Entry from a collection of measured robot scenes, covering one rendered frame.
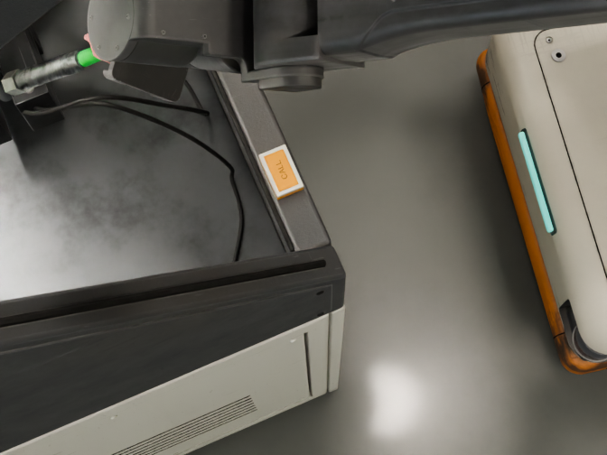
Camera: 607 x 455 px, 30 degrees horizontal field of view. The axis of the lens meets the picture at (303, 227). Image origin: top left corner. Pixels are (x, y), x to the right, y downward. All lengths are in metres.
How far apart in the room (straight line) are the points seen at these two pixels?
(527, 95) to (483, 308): 0.42
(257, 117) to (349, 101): 1.04
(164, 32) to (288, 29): 0.08
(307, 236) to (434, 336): 0.98
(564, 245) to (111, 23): 1.27
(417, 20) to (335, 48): 0.06
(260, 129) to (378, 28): 0.52
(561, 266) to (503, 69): 0.36
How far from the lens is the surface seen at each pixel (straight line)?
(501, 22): 0.67
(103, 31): 0.77
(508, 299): 2.15
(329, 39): 0.71
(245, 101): 1.22
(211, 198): 1.31
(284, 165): 1.17
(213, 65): 0.80
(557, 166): 1.94
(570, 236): 1.91
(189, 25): 0.75
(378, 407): 2.09
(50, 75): 1.02
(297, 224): 1.17
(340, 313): 1.33
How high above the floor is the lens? 2.08
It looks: 75 degrees down
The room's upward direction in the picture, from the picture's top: 4 degrees counter-clockwise
